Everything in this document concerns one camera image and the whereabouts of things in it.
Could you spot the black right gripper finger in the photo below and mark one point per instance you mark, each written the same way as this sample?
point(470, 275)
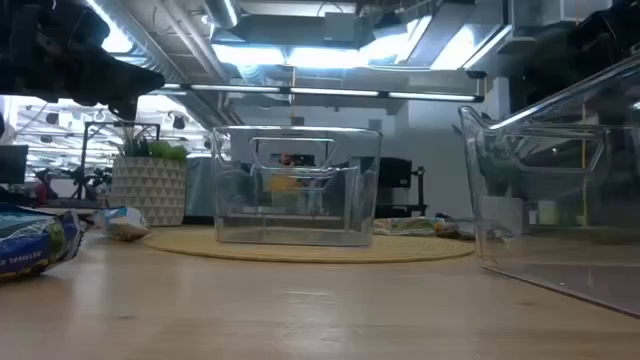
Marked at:
point(542, 80)

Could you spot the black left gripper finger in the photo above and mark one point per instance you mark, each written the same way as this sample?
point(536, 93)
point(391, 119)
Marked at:
point(135, 80)
point(124, 109)

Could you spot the dark blue granola bar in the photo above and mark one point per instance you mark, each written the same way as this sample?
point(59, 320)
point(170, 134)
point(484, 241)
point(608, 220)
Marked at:
point(122, 222)
point(30, 245)

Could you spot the green brown granola bar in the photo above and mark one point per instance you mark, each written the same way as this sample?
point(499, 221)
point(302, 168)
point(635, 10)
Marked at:
point(407, 226)

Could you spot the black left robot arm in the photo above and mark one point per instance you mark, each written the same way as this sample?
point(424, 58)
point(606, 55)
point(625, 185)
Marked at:
point(25, 50)

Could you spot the succulent in patterned pot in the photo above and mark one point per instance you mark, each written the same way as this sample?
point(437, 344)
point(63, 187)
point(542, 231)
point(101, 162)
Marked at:
point(147, 190)

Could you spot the grey cabinet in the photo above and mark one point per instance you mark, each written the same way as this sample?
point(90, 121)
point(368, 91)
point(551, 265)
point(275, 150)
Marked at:
point(200, 187)

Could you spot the black monitor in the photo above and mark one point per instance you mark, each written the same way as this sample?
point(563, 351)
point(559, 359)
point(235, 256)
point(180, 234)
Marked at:
point(12, 164)

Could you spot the pale green cup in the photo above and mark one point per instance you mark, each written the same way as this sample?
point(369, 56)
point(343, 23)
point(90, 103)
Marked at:
point(548, 212)

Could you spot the snake plant in white pot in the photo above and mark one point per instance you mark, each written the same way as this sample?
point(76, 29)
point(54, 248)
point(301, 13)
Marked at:
point(500, 212)

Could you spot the person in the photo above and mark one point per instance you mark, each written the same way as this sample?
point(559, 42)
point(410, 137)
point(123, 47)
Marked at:
point(286, 159)

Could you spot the black machine on stand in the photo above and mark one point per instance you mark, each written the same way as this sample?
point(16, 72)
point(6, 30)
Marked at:
point(395, 172)

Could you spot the LED light bar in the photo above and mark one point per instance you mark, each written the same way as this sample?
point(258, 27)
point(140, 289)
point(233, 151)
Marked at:
point(335, 92)

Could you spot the clear plastic bin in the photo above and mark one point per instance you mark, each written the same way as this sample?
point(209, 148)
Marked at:
point(575, 280)
point(355, 165)

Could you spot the round woven yellow placemat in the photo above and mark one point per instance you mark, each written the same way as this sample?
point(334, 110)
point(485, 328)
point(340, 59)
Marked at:
point(300, 252)

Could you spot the black metal frame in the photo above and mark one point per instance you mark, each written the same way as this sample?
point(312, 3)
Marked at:
point(85, 160)

